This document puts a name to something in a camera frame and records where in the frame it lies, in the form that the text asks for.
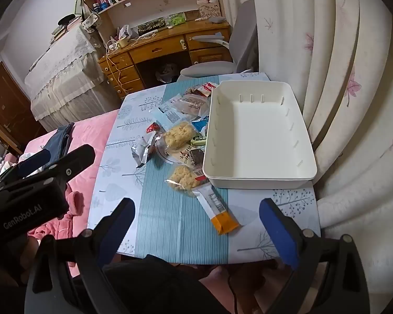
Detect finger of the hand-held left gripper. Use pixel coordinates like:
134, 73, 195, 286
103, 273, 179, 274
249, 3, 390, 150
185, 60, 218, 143
0, 144, 96, 191
0, 149, 52, 184

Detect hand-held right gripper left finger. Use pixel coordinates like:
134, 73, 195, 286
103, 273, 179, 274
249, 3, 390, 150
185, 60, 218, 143
24, 197, 136, 314

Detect green plastic packet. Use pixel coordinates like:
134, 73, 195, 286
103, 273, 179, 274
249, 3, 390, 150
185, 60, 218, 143
168, 12, 187, 27

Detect brown wooden door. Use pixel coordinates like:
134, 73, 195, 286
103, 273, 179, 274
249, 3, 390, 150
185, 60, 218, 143
0, 61, 31, 156

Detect dark blue garment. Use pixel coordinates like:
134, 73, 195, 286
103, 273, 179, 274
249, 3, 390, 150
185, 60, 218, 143
43, 122, 75, 166

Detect large clear snack packet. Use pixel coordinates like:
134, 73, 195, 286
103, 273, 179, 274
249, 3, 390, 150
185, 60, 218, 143
178, 92, 213, 118

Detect lace-covered cabinet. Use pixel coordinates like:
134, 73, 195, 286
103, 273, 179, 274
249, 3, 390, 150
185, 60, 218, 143
24, 24, 105, 131

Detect pink quilted blanket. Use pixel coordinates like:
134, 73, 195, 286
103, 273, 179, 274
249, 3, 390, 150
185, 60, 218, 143
20, 109, 120, 278

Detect person's black trousers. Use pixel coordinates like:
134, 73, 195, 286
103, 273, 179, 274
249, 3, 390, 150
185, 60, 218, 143
101, 255, 230, 314

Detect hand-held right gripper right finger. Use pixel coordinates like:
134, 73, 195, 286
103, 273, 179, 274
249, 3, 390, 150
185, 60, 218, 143
260, 198, 371, 314

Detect wooden desk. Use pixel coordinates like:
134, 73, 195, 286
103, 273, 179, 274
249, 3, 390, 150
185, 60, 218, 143
98, 18, 233, 99

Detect puffed rice snack packet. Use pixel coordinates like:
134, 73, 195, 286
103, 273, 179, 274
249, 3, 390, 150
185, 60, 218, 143
155, 121, 203, 166
165, 164, 208, 198

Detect black printed pouch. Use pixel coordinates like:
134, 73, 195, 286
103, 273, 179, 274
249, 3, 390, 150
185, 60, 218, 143
138, 20, 168, 35

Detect orange white bar packet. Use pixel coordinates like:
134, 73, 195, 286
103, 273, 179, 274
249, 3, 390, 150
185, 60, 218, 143
193, 183, 240, 235

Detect tree print tablecloth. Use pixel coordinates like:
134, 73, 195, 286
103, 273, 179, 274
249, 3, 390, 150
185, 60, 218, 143
87, 72, 321, 265

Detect red white snack packet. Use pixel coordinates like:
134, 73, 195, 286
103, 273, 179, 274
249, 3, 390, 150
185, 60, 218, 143
196, 82, 220, 98

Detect stack of flat books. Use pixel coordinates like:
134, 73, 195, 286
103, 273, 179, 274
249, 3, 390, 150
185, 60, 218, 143
51, 20, 82, 43

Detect white plastic bin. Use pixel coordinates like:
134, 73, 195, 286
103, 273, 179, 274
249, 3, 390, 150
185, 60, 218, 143
202, 80, 318, 189

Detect blue white snack packet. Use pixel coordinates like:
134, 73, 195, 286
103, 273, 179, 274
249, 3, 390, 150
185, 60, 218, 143
156, 94, 184, 124

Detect grey trash bag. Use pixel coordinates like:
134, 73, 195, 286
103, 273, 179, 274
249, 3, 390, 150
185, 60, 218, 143
155, 63, 179, 84

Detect black round object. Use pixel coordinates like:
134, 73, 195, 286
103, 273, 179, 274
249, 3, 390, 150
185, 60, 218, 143
58, 15, 81, 26

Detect silver red snack packet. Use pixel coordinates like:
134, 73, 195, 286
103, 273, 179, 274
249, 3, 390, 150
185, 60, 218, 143
131, 122, 164, 168

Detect floral cream curtain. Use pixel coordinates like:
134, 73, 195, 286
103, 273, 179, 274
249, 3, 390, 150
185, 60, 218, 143
216, 0, 393, 301

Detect floral cloth bag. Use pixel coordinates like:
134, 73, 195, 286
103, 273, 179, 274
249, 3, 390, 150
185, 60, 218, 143
82, 11, 102, 33

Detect white plastic bag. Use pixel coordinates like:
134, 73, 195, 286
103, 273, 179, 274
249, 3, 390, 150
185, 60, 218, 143
116, 24, 135, 40

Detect grey office chair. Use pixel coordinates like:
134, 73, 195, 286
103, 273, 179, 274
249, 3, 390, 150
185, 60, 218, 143
177, 0, 259, 82

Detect dark brown snack packet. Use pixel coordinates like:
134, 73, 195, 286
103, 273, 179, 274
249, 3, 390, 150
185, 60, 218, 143
187, 148, 206, 175

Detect floral fleece blanket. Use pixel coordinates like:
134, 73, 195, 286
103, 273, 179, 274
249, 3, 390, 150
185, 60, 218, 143
0, 154, 27, 177

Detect white cardboard box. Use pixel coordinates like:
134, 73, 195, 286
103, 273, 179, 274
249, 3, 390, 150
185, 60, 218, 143
196, 0, 221, 18

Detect pink fleece garment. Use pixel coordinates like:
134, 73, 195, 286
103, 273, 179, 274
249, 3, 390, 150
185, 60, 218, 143
28, 183, 86, 246

